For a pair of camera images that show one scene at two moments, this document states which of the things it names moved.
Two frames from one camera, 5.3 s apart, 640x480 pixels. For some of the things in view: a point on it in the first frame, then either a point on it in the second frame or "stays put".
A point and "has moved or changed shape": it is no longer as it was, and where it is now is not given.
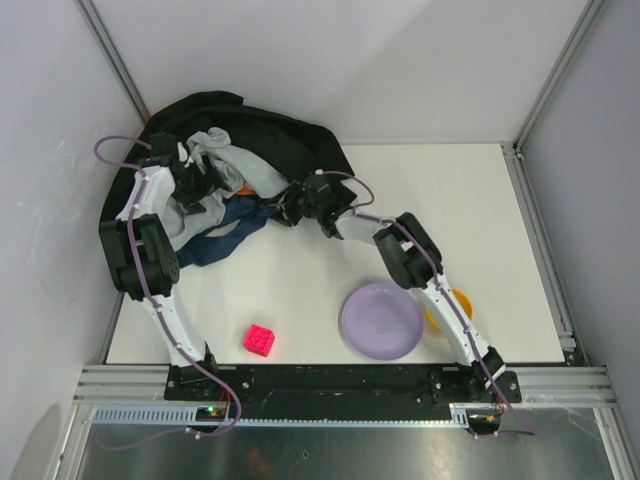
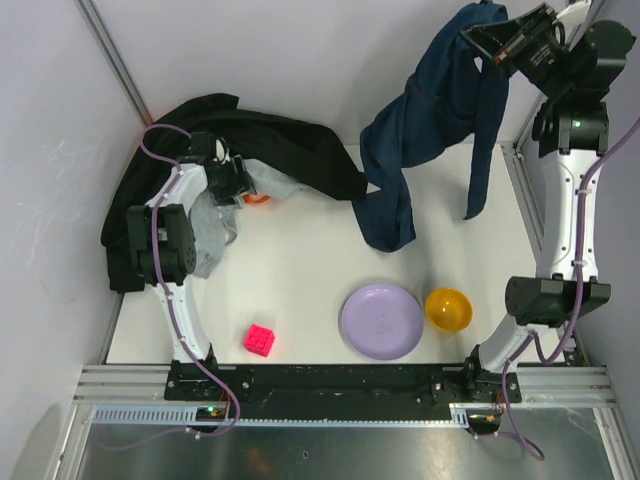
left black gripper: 201,176 to 232,176
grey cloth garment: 245,174 has moved or changed shape
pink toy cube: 258,340 stays put
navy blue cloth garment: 246,209 to 454,94
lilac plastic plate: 382,321 stays put
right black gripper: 291,206 to 513,41
